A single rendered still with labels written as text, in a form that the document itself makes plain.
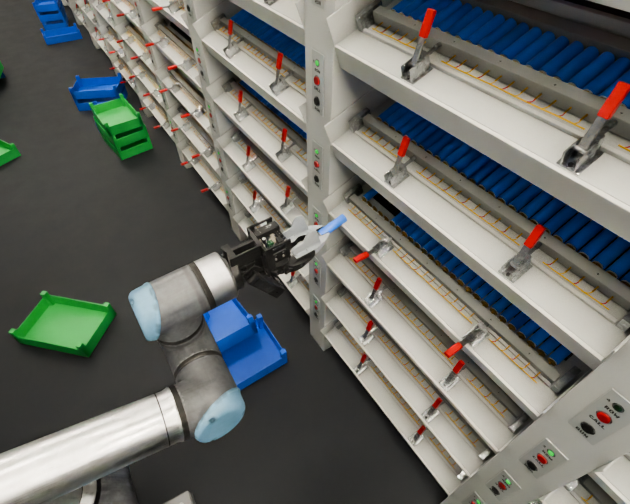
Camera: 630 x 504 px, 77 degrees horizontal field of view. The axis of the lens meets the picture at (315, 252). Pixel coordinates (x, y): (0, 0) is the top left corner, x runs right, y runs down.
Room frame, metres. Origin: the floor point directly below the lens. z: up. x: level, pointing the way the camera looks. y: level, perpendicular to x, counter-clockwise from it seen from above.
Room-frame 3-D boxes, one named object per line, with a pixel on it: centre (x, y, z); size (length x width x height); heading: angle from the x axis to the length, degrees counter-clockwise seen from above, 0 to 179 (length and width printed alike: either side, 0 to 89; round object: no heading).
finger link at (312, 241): (0.53, 0.01, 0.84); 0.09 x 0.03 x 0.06; 120
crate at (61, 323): (0.84, 0.98, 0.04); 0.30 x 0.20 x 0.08; 78
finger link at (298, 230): (0.56, 0.03, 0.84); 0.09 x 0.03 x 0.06; 128
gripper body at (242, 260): (0.49, 0.11, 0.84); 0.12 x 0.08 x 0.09; 124
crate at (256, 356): (0.70, 0.28, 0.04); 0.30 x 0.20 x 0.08; 124
